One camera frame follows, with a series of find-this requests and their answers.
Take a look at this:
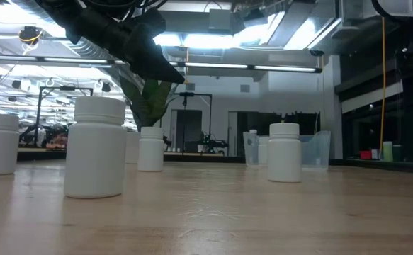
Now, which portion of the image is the light green cup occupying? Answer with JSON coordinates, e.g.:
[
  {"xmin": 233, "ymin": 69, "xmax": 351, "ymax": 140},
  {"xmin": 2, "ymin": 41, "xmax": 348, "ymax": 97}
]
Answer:
[{"xmin": 383, "ymin": 141, "xmax": 394, "ymax": 162}]

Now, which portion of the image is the long LED light bar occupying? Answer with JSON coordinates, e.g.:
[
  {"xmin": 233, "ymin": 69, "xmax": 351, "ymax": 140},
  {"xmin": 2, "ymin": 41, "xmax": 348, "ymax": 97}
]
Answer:
[
  {"xmin": 169, "ymin": 60, "xmax": 323, "ymax": 74},
  {"xmin": 0, "ymin": 52, "xmax": 122, "ymax": 69}
]

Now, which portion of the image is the clear plastic basket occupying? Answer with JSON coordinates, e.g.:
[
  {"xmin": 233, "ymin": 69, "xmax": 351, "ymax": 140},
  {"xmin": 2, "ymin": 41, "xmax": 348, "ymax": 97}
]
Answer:
[{"xmin": 242, "ymin": 130, "xmax": 332, "ymax": 169}]

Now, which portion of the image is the hanging yellow cable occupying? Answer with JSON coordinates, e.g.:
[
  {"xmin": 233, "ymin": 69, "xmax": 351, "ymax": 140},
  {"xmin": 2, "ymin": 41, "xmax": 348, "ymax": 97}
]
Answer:
[{"xmin": 379, "ymin": 16, "xmax": 387, "ymax": 150}]

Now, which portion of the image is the black metal gantry frame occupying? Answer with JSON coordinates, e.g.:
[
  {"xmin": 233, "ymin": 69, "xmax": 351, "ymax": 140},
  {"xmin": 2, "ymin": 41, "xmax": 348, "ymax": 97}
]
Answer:
[{"xmin": 38, "ymin": 86, "xmax": 94, "ymax": 142}]

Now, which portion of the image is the black tripod stand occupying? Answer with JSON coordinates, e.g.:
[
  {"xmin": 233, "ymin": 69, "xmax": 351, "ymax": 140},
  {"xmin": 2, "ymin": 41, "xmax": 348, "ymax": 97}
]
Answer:
[{"xmin": 172, "ymin": 91, "xmax": 214, "ymax": 156}]

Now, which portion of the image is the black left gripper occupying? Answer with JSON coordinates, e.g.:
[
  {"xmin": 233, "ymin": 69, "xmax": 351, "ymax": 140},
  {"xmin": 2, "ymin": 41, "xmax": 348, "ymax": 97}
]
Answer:
[{"xmin": 96, "ymin": 7, "xmax": 186, "ymax": 83}]

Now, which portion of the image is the green snake plant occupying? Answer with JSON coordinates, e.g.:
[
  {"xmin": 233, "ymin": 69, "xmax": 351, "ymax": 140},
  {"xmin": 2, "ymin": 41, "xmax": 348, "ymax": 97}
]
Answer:
[{"xmin": 118, "ymin": 74, "xmax": 179, "ymax": 132}]

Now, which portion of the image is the dark green cup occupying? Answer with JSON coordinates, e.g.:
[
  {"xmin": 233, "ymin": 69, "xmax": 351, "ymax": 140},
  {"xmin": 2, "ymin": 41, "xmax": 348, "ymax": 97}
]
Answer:
[{"xmin": 392, "ymin": 144, "xmax": 404, "ymax": 162}]

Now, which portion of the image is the black yellow cable reel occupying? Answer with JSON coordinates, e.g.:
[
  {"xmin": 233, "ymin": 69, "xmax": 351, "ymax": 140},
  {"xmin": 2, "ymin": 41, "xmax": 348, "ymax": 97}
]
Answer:
[{"xmin": 18, "ymin": 25, "xmax": 44, "ymax": 47}]

